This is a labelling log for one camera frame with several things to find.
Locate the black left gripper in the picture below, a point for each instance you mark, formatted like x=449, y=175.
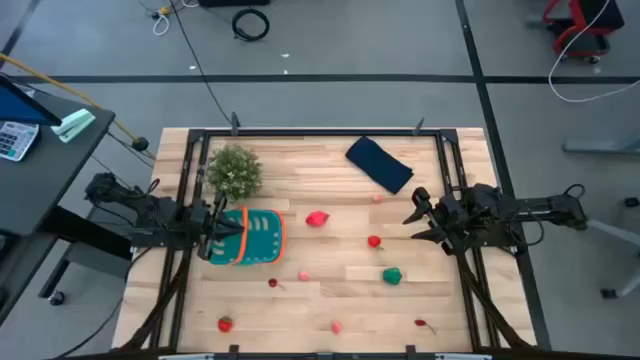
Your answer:
x=205, y=225

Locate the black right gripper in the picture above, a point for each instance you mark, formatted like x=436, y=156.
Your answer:
x=450, y=220

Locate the pink textured toy fruit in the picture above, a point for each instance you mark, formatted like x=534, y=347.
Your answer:
x=377, y=198
x=303, y=276
x=336, y=327

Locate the green toy bell pepper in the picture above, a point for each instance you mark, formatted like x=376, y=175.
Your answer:
x=392, y=276

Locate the red toy cherry green stem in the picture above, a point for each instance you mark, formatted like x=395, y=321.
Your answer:
x=272, y=283
x=420, y=322

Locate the red toy bell pepper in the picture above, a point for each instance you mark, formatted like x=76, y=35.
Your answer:
x=317, y=218

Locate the red toy strawberry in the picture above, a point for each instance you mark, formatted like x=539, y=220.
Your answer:
x=225, y=324

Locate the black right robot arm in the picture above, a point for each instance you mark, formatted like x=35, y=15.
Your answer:
x=540, y=207

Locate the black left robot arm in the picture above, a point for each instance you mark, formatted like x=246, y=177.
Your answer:
x=150, y=210

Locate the green bushy artificial plant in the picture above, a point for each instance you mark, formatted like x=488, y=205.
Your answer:
x=235, y=172

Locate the folded navy blue cloth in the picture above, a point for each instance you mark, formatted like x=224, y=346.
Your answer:
x=379, y=164

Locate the black round connector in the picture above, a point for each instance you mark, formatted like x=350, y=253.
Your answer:
x=140, y=144

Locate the grey office chair base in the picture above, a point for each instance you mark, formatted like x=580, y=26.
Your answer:
x=607, y=229

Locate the mint green stapler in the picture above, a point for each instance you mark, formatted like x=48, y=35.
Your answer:
x=74, y=125

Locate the grey table foot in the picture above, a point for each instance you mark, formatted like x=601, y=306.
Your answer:
x=600, y=146

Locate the black desk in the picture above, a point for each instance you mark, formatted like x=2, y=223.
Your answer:
x=40, y=185

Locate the grey desk calculator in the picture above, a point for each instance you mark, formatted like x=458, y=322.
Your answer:
x=15, y=140

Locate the black monitor blue screen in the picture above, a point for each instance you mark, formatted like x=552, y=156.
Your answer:
x=20, y=107

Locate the red and black cart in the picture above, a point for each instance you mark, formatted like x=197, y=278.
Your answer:
x=600, y=12

